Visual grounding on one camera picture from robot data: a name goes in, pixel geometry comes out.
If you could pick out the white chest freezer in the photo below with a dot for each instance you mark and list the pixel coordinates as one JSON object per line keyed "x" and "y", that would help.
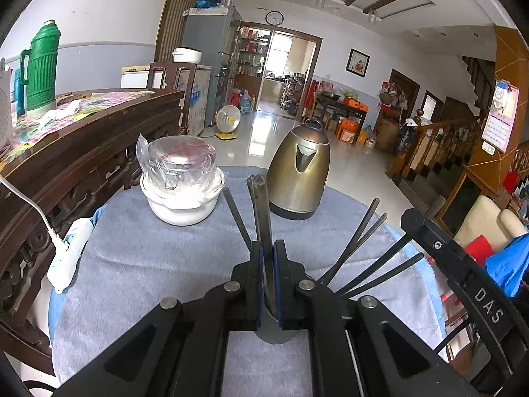
{"x": 198, "y": 99}

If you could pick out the green thermos flask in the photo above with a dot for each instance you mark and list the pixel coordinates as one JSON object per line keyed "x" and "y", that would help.
{"x": 41, "y": 66}

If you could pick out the round wall clock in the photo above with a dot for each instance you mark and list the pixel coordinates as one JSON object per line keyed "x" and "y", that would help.
{"x": 275, "y": 17}

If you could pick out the orange carton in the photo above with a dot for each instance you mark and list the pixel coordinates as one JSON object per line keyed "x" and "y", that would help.
{"x": 349, "y": 130}

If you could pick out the round yellow stand heater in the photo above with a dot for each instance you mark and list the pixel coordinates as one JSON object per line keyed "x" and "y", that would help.
{"x": 228, "y": 120}

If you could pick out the brown striped door curtain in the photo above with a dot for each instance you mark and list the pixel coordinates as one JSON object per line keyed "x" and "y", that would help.
{"x": 182, "y": 12}

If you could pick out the patterned sideboard cloth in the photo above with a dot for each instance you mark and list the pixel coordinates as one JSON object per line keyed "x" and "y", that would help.
{"x": 103, "y": 101}

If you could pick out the white power strip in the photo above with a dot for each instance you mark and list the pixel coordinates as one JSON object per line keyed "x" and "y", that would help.
{"x": 68, "y": 256}

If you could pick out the flat orange box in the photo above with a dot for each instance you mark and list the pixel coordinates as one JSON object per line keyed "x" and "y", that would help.
{"x": 355, "y": 104}

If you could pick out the blue water jug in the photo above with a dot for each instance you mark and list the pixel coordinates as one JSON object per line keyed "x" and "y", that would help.
{"x": 246, "y": 102}

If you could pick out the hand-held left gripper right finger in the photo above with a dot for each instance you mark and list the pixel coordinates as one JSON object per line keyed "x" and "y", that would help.
{"x": 279, "y": 281}

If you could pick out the dark wooden chair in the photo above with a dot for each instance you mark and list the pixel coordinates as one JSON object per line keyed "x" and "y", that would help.
{"x": 171, "y": 91}

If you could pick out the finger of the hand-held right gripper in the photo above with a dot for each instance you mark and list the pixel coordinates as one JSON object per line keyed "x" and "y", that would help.
{"x": 467, "y": 277}

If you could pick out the grey table cloth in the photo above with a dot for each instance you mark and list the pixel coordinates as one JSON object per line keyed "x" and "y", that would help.
{"x": 132, "y": 264}

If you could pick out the white rice cooker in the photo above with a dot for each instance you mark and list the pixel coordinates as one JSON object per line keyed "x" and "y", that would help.
{"x": 188, "y": 56}

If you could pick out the blue flask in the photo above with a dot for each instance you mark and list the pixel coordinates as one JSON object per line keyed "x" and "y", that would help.
{"x": 19, "y": 91}

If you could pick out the grey perforated chopstick holder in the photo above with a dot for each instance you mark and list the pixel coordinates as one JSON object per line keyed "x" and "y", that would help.
{"x": 285, "y": 333}

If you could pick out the red child chair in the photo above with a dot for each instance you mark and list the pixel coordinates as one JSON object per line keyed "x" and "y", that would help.
{"x": 479, "y": 250}

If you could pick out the framed wall picture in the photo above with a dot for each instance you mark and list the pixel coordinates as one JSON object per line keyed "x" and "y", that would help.
{"x": 358, "y": 63}

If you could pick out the blue cloth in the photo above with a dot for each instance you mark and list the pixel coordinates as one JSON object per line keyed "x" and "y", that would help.
{"x": 510, "y": 264}

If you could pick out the white rag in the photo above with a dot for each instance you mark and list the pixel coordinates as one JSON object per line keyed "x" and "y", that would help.
{"x": 66, "y": 111}

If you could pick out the gold electric kettle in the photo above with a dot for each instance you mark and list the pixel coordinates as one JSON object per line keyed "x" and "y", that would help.
{"x": 297, "y": 173}

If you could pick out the dark carved wooden sideboard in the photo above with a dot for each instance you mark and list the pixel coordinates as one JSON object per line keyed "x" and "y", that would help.
{"x": 62, "y": 182}

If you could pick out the grey refrigerator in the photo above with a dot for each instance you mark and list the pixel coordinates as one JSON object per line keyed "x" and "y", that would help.
{"x": 206, "y": 37}

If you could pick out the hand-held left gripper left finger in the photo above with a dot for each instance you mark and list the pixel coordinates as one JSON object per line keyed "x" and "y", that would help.
{"x": 258, "y": 281}

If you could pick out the pink wall calendar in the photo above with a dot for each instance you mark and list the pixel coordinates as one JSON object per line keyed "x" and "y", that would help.
{"x": 500, "y": 120}

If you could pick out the cream armchair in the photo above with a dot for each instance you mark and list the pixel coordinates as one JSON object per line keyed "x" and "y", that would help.
{"x": 479, "y": 219}

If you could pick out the wooden stair railing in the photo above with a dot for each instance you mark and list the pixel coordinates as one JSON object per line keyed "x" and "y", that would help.
{"x": 434, "y": 140}

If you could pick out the dark wooden side table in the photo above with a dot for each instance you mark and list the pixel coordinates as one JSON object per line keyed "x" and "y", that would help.
{"x": 339, "y": 107}

